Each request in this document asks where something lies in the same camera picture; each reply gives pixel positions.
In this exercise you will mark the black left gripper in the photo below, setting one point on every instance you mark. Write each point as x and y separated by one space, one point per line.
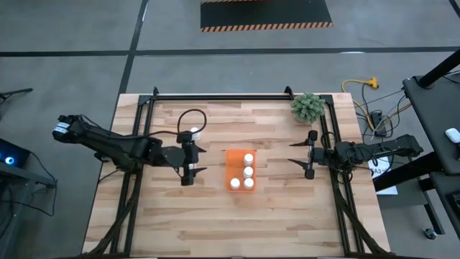
187 156

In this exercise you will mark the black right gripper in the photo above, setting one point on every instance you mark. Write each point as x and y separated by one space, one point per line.
323 156

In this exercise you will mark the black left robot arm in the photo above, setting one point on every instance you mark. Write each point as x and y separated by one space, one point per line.
108 142

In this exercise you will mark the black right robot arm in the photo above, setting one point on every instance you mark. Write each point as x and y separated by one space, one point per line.
395 145

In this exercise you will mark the orange translucent plastic basket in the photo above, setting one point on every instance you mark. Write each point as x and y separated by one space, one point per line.
235 162

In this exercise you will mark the green potted plant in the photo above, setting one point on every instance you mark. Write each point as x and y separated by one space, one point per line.
307 106

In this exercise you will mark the black power strip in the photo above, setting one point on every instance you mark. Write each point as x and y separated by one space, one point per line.
377 120

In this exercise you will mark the white paper sheet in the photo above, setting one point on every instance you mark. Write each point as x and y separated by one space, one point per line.
390 189

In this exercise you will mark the black side table strut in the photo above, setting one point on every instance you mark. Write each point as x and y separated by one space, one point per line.
406 173

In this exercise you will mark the black side table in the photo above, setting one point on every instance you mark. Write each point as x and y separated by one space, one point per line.
443 153

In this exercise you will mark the black hazard-striped floor mat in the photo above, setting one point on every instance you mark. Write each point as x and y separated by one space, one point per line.
266 12

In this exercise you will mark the black caster wheel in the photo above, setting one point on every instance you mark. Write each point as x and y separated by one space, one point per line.
430 234

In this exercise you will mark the white computer mouse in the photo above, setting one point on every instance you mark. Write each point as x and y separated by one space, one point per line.
453 135

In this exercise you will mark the black pole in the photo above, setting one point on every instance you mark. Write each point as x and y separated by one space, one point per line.
440 70

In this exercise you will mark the grey side desk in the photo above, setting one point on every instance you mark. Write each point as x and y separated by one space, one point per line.
28 178

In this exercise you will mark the black computer with blue light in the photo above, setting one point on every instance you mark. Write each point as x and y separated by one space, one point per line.
14 153

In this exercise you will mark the black tripod leg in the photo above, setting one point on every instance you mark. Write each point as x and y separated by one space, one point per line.
18 91

